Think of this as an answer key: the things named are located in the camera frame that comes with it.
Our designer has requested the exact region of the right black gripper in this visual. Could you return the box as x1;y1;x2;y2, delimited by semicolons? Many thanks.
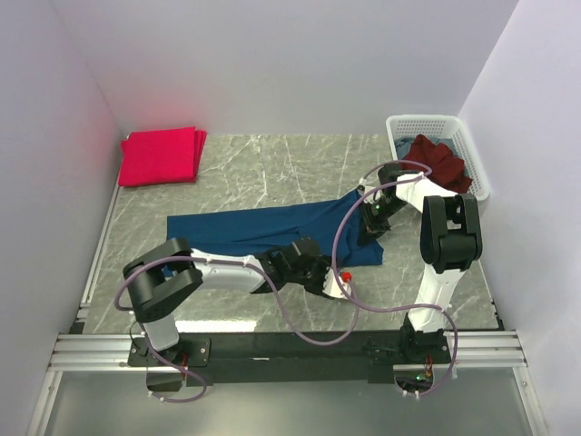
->
357;196;408;246

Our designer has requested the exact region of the blue polo t shirt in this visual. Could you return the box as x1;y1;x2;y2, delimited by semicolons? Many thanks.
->
166;190;384;267

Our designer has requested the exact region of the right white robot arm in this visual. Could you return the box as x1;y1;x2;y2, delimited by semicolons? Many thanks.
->
358;163;483;362

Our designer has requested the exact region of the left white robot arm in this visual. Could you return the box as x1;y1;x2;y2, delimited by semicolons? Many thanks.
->
123;238;341;365

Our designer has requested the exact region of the grey blue t shirt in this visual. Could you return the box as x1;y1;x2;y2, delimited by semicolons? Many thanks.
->
394;136;457;159

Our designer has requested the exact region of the dark red t shirt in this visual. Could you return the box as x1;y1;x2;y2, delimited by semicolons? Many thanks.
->
402;134;472;193

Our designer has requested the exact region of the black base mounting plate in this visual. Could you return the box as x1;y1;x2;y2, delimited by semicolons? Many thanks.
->
125;331;455;388

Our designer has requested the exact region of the white plastic laundry basket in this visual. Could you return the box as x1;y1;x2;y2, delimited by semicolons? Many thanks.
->
386;114;490;203

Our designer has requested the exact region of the folded red t shirt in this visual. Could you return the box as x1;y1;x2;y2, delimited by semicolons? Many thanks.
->
118;126;207;187

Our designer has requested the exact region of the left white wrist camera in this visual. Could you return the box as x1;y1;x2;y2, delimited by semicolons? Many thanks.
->
322;270;352;299

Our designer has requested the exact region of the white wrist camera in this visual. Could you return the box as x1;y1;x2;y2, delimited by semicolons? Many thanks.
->
357;178;374;196
322;270;352;299

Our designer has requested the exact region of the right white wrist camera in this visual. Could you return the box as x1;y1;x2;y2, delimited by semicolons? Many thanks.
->
357;178;374;196

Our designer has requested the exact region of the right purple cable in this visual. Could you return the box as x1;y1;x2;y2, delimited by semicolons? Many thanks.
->
332;161;459;401

